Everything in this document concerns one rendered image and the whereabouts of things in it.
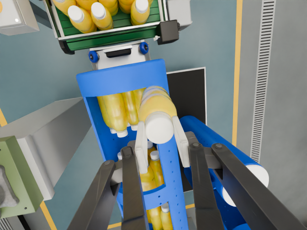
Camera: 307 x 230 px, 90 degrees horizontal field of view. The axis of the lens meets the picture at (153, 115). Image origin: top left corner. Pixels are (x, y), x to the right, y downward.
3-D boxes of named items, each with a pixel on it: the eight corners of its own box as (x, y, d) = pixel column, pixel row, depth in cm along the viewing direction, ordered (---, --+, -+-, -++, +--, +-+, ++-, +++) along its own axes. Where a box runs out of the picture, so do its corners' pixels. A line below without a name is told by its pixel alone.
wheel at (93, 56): (95, 62, 58) (99, 61, 60) (91, 49, 57) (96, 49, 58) (89, 63, 62) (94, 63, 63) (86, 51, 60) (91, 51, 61)
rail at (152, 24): (61, 41, 58) (58, 39, 55) (61, 39, 58) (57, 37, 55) (164, 24, 62) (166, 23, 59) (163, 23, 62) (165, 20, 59)
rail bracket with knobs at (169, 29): (153, 46, 68) (157, 43, 59) (150, 28, 66) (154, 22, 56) (174, 42, 69) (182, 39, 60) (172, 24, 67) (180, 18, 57)
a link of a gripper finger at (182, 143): (180, 142, 14) (188, 141, 14) (171, 115, 21) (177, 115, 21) (183, 168, 15) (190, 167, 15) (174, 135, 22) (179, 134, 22)
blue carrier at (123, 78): (134, 222, 91) (134, 288, 64) (89, 72, 63) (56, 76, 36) (181, 211, 93) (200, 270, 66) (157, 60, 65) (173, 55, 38)
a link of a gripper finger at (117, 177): (138, 181, 14) (105, 187, 14) (140, 149, 18) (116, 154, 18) (134, 168, 13) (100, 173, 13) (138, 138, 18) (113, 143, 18)
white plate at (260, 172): (236, 161, 78) (235, 160, 79) (215, 204, 84) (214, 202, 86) (277, 169, 84) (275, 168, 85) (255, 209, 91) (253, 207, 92)
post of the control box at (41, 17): (86, 46, 143) (7, 6, 49) (84, 42, 142) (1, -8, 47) (90, 45, 143) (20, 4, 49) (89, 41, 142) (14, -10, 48)
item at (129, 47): (108, 59, 64) (104, 57, 53) (107, 53, 64) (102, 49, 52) (132, 54, 65) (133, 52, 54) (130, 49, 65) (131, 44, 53)
